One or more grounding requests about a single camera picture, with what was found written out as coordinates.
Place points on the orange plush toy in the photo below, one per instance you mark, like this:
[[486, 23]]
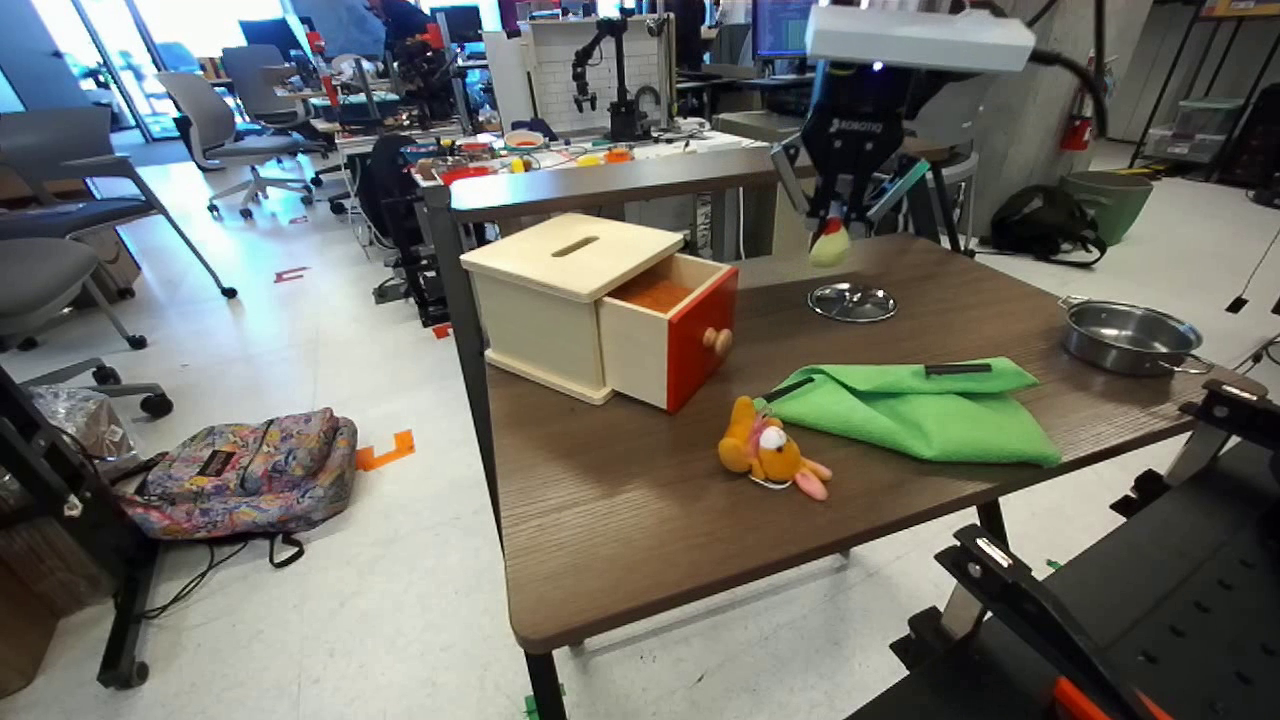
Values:
[[760, 450]]

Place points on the steel pot lid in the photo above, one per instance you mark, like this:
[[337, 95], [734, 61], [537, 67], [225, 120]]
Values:
[[854, 301]]

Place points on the steel pot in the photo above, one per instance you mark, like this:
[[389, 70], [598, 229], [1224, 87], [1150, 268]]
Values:
[[1130, 338]]

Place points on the wooden box with red drawer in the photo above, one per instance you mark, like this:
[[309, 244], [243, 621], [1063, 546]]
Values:
[[601, 307]]

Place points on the orange floor tape marker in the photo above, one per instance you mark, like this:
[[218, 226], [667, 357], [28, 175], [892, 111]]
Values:
[[378, 458]]

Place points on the green cloth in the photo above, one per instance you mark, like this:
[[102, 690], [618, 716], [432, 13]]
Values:
[[941, 414]]

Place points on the colourful backpack on floor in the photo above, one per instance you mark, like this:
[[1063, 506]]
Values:
[[245, 482]]

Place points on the black bag on floor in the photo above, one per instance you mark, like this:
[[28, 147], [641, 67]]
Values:
[[1044, 221]]

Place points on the red fire extinguisher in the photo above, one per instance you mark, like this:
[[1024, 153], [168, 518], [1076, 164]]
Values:
[[1076, 126]]

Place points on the black orange clamp near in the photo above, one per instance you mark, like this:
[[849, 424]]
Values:
[[1087, 684]]

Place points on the white overhead camera box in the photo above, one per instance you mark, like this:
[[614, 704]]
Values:
[[945, 41]]

